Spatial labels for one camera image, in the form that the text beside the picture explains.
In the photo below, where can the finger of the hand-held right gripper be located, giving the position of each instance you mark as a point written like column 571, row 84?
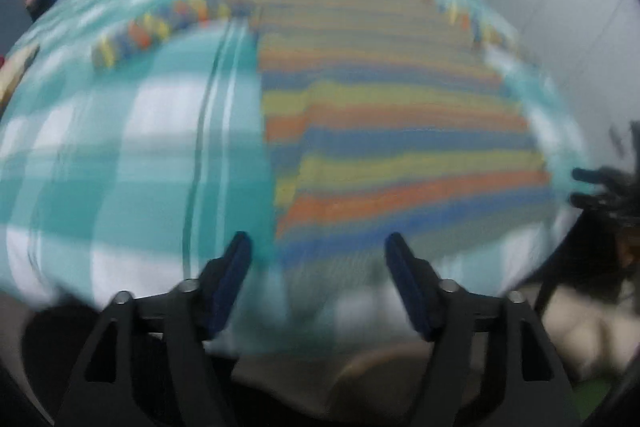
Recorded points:
column 590, row 175
column 587, row 201

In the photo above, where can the striped knit sweater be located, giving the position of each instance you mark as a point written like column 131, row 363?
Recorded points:
column 390, row 127

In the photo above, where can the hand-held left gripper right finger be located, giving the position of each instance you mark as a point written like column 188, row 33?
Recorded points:
column 402, row 279

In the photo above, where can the cream patterned folded cloth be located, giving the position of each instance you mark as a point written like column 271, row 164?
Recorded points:
column 14, row 74

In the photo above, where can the green checked bed blanket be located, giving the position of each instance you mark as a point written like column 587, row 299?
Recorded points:
column 125, row 132

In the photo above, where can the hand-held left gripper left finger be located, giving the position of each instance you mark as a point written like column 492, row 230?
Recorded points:
column 234, row 279

